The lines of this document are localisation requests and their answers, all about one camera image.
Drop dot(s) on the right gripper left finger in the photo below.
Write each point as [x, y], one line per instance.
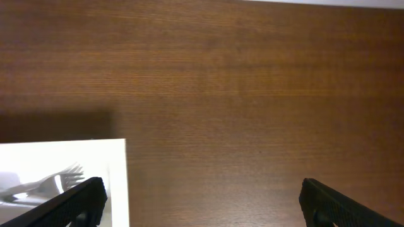
[81, 206]

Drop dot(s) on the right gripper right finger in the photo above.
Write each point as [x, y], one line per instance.
[323, 206]

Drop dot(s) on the white plastic cutlery tray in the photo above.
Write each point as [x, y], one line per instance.
[105, 158]

